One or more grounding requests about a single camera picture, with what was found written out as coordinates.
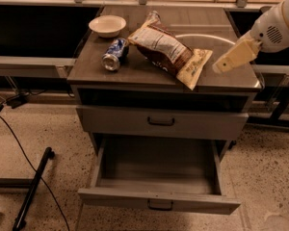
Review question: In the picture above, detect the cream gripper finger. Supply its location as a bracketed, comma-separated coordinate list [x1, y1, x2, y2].
[212, 38, 261, 73]

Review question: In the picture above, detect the brown chip bag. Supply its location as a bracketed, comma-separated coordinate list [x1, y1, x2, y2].
[128, 11, 213, 90]

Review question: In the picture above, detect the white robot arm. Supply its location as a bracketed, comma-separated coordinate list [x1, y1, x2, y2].
[213, 0, 289, 73]

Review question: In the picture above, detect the grey drawer cabinet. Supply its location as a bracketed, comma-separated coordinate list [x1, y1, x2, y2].
[66, 5, 262, 216]

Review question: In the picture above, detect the closed upper grey drawer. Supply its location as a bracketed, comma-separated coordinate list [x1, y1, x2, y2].
[76, 106, 248, 141]

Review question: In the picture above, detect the open lower grey drawer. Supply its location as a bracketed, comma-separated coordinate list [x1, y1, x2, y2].
[78, 136, 240, 215]

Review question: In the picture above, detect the blue soda can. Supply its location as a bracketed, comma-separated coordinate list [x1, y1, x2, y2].
[101, 38, 129, 71]

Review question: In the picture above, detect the white ceramic bowl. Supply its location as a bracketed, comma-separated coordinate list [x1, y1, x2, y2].
[89, 15, 126, 39]

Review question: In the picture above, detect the black metal stand leg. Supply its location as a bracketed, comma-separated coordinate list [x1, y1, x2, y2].
[13, 147, 55, 231]

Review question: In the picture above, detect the grey metal rail frame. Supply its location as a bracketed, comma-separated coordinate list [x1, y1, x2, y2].
[0, 56, 76, 78]

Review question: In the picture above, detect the black floor cable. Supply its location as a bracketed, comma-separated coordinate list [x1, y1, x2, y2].
[0, 113, 71, 231]

